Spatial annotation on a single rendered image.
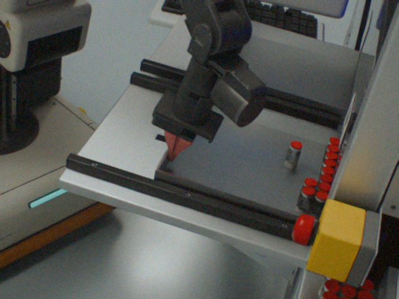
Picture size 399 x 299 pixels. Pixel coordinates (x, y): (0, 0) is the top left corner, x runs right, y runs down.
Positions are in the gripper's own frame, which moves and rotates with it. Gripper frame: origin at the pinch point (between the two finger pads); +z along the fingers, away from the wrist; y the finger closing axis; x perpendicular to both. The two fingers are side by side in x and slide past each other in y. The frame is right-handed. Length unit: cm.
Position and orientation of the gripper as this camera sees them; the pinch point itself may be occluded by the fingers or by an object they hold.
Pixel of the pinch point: (172, 155)
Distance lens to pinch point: 114.1
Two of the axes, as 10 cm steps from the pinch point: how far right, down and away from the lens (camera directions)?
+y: 9.1, 4.2, -0.3
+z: -3.2, 7.3, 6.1
